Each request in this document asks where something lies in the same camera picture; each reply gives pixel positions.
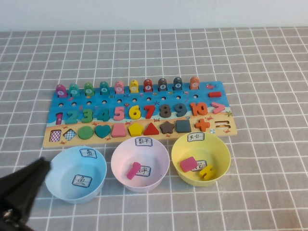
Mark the teal heart block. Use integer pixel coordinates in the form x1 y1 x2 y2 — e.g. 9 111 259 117
94 124 111 139

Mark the yellow fish peg six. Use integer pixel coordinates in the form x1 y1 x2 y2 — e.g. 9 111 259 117
129 79 140 93

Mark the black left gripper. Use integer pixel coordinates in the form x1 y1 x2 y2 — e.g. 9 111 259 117
0 157 52 231

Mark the pink number one block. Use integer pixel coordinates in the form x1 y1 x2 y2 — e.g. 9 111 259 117
127 162 141 180

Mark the brown number eight block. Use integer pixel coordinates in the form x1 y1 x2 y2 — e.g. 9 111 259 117
159 103 173 118

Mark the light pink plastic bowl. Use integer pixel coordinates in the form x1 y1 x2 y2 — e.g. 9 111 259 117
110 137 170 193

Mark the green fish peg three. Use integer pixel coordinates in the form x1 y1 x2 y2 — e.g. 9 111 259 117
83 82 94 96

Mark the pink rectangle block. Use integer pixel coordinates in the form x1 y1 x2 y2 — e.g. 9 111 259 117
180 156 198 173

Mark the teal fish peg four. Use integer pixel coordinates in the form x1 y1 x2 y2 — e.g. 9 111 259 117
99 81 110 94

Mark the yellow number six block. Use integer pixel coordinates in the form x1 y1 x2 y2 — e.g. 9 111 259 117
128 105 141 120

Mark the pink greater-than sign block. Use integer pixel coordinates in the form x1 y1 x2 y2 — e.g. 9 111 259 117
211 102 226 114

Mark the green circle block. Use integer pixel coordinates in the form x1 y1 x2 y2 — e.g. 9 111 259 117
78 126 94 140

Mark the light blue plastic bowl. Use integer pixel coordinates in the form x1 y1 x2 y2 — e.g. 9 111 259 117
45 145 107 205

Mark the teal fish peg two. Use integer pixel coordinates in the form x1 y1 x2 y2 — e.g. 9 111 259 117
69 83 80 97

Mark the grey checked tablecloth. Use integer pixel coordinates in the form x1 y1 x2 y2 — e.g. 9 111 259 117
0 26 308 231

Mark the orange fish peg ten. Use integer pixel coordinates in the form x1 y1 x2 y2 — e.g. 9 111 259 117
189 76 201 90

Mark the yellow plastic bowl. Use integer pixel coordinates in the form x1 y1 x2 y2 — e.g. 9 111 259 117
171 132 231 187

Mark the teal number two block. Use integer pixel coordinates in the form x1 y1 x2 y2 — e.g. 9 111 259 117
65 110 79 125

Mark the yellow pentagon block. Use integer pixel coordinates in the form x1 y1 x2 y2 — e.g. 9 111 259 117
127 123 143 137

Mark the red triangle block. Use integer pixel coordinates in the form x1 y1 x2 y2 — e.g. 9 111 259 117
143 122 159 136

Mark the colourful wooden puzzle board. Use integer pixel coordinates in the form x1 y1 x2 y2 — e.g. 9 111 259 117
42 80 238 149

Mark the purple fish peg one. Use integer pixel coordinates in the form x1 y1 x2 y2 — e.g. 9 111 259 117
55 84 67 97

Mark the red number seven block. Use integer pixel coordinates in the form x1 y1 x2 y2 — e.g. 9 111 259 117
143 104 156 119

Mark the brown star block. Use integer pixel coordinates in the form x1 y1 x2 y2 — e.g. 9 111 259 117
159 120 175 134

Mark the dark blue square block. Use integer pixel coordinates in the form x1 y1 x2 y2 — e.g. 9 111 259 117
175 119 192 133

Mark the green number three block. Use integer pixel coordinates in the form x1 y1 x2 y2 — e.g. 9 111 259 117
81 108 94 123

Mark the orange number ten block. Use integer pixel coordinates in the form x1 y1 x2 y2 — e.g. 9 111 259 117
190 102 208 116

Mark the dark blue number nine block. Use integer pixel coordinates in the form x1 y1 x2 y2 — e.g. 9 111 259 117
174 103 187 117

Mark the pink number five block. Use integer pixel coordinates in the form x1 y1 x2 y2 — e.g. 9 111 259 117
113 106 126 121

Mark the pink trapezoid block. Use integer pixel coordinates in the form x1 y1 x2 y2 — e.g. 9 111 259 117
111 124 128 138

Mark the pink fish peg five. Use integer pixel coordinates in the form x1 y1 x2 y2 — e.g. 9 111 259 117
114 80 125 94

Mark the yellow equals sign block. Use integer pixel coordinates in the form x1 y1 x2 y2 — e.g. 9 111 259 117
198 164 215 180

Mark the teal number four block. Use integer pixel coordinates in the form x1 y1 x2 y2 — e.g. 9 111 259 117
96 108 110 122

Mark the red fish peg seven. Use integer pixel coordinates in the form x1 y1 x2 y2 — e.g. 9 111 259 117
143 78 154 92

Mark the orange plus sign block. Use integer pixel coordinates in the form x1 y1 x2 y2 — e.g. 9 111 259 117
194 119 210 132

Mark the brown fish peg eight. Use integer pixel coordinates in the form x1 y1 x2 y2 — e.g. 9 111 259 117
157 77 168 91

